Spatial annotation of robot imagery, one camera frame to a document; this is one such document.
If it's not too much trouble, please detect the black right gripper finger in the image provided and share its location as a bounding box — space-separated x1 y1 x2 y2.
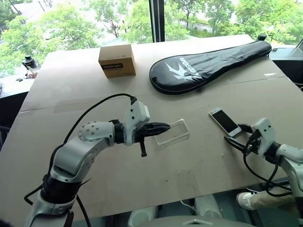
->
237 123 253 136
224 136 246 152

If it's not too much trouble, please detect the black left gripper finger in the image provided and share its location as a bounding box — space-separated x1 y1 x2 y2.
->
146 129 169 138
149 122 171 131

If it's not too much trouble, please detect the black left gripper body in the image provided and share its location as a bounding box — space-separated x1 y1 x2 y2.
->
135 123 152 158

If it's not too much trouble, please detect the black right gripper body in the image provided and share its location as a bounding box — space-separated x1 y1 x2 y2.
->
245 131 261 155

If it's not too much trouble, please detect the clear plastic phone case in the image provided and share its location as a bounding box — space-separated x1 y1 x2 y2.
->
153 118 190 150

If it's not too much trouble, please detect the white smartphone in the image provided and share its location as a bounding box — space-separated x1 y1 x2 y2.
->
208 107 243 136

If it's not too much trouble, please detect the white sneaker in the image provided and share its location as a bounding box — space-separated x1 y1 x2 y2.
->
236 192 258 211

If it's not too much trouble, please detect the beige trouser leg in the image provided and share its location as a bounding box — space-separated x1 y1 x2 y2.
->
250 188 295 210

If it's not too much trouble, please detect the grey rounded robot part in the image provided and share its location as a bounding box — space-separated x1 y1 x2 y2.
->
194 194 223 220
129 205 159 227

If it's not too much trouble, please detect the black racket cover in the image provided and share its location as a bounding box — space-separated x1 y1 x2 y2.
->
149 40 273 95

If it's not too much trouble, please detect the brown cardboard box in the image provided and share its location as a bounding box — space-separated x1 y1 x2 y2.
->
98 44 137 79

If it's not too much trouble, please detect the black side desk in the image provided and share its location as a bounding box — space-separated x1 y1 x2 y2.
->
269 37 303 86

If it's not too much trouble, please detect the dark rounded robot part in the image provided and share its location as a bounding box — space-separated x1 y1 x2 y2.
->
144 214 240 227

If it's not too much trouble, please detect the small black device on stand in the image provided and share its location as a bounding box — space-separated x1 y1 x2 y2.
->
21 55 39 77

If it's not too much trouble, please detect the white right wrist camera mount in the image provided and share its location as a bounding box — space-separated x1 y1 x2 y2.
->
250 117 276 157

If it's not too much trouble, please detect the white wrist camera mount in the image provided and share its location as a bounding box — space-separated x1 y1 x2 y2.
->
250 117 276 157
123 100 151 145

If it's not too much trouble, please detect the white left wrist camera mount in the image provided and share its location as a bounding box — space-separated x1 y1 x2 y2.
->
123 100 151 145

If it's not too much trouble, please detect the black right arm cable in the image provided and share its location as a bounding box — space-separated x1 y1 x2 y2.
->
242 132 296 197

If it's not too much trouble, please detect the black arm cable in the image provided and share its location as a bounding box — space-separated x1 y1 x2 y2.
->
242 132 296 197
23 94 138 227

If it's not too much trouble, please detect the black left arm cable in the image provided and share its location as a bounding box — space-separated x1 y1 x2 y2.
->
23 94 138 227

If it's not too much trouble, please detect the thin white cable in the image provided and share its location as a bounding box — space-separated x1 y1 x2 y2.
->
180 200 197 210

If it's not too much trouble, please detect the black window frame post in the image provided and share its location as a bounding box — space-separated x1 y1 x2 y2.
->
148 0 166 44

